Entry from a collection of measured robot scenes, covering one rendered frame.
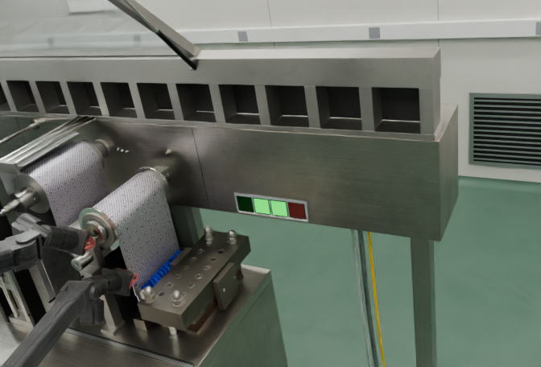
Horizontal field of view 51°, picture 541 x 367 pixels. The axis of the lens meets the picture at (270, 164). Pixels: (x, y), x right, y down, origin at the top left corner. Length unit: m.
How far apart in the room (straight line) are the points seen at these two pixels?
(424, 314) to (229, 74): 1.02
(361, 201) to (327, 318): 1.56
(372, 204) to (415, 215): 0.12
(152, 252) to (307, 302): 1.54
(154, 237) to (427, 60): 0.98
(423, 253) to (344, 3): 2.42
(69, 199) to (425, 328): 1.24
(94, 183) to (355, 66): 0.95
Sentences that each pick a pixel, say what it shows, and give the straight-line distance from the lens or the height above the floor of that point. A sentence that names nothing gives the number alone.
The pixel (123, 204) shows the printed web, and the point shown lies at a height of 1.29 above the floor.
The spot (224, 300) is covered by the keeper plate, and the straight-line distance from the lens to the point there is 1.82.
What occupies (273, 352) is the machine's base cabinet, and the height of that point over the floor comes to 0.59.
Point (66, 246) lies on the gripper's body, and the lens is 1.61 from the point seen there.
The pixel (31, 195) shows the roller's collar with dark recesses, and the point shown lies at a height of 1.34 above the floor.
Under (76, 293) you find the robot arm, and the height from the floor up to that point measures 1.22.
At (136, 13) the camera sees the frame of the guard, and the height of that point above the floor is 1.83.
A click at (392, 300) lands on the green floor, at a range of 3.18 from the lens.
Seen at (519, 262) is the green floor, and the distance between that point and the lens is 3.48.
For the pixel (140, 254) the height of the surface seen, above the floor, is 1.13.
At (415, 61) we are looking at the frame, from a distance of 1.41.
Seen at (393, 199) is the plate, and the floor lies 1.26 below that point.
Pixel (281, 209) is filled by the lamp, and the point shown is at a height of 1.18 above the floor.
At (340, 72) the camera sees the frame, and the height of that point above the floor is 1.62.
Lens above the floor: 2.07
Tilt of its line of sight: 26 degrees down
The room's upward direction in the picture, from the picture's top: 9 degrees counter-clockwise
